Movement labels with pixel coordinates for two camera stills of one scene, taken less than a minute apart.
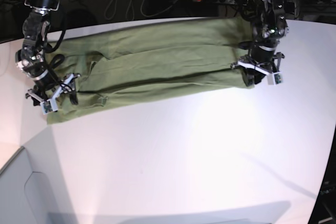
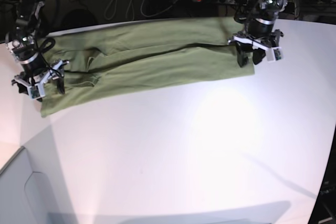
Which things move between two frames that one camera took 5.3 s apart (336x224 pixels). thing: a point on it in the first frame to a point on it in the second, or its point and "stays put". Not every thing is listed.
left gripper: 51,93 to 55,71
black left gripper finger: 258,77 to 258,54
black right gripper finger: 73,95 to 61,84
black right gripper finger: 35,102 to 22,88
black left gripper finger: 249,76 to 241,48
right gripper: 269,66 to 269,43
